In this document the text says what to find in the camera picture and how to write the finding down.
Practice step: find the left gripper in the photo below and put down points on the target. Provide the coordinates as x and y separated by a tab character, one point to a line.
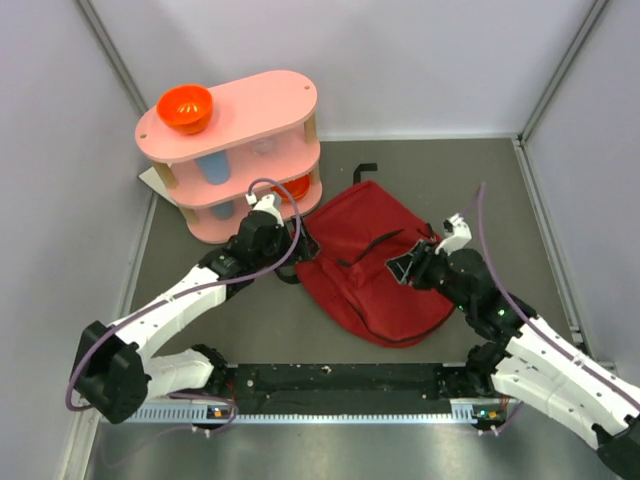
307	248

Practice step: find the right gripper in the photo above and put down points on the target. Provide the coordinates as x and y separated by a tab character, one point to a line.
415	264

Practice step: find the red backpack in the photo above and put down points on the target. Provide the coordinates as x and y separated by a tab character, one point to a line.
358	231

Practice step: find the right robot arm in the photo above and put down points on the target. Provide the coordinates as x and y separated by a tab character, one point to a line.
527	359

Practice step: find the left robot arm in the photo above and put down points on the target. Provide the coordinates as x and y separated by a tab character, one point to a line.
116	367

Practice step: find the orange bowl lower shelf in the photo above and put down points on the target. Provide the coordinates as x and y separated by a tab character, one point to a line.
297	188

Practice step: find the clear plastic cup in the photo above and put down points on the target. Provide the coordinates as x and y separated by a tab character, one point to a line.
264	146

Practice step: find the blue plastic cup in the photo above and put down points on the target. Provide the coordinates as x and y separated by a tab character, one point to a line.
215	167

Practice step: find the pink three-tier wooden shelf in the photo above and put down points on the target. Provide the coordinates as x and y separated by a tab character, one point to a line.
279	104

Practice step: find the white paper sheet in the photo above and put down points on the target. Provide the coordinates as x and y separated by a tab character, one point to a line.
152	180

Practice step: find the orange bowl on top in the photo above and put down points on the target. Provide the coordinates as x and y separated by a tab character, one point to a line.
186	109

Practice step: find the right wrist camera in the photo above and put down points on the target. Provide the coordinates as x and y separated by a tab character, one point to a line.
457	235

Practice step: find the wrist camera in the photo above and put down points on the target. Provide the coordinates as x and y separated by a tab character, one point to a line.
269	203
457	235

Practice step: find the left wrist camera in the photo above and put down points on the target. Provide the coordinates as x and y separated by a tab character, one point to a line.
269	203

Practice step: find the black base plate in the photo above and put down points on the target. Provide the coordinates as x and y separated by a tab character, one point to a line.
340	389

